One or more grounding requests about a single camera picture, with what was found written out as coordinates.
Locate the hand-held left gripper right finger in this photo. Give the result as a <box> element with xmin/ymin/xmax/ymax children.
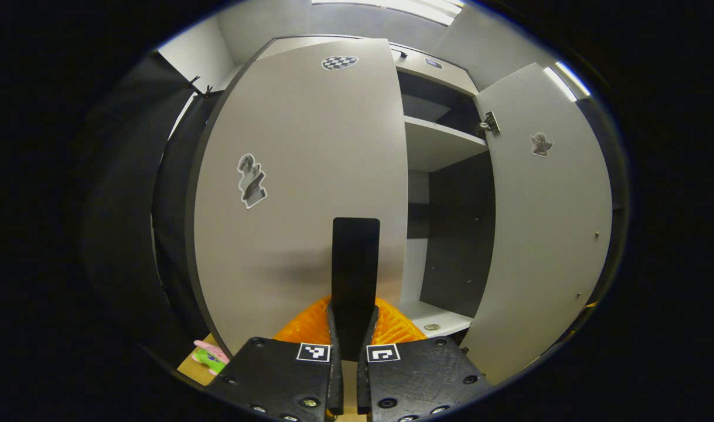
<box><xmin>356</xmin><ymin>296</ymin><xmax>494</xmax><ymax>422</ymax></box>

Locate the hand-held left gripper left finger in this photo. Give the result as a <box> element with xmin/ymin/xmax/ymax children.
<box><xmin>207</xmin><ymin>296</ymin><xmax>344</xmax><ymax>422</ymax></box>

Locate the black cabinet door handle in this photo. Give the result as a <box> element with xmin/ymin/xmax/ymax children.
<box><xmin>331</xmin><ymin>217</ymin><xmax>381</xmax><ymax>362</ymax></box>

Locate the beige double-door shoe cabinet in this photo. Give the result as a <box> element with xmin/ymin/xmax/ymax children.
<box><xmin>184</xmin><ymin>34</ymin><xmax>615</xmax><ymax>387</ymax></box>

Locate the beige shoe cabinet door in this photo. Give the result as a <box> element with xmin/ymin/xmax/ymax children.
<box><xmin>462</xmin><ymin>63</ymin><xmax>614</xmax><ymax>386</ymax></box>
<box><xmin>193</xmin><ymin>38</ymin><xmax>409</xmax><ymax>358</ymax></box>

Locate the white cabinet bottom board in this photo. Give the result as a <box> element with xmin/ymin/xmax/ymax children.
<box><xmin>399</xmin><ymin>300</ymin><xmax>474</xmax><ymax>339</ymax></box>

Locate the white cabinet shelf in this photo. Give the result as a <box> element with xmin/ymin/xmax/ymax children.
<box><xmin>403</xmin><ymin>115</ymin><xmax>490</xmax><ymax>173</ymax></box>

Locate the beige cabinet top panel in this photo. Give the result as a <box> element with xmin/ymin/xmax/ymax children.
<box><xmin>389</xmin><ymin>42</ymin><xmax>480</xmax><ymax>97</ymax></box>

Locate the pink starfish plush toy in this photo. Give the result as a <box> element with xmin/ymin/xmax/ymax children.
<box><xmin>192</xmin><ymin>339</ymin><xmax>230</xmax><ymax>376</ymax></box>

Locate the ceiling light panel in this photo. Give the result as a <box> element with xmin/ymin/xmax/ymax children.
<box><xmin>311</xmin><ymin>0</ymin><xmax>464</xmax><ymax>27</ymax></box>
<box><xmin>543</xmin><ymin>60</ymin><xmax>592</xmax><ymax>103</ymax></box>

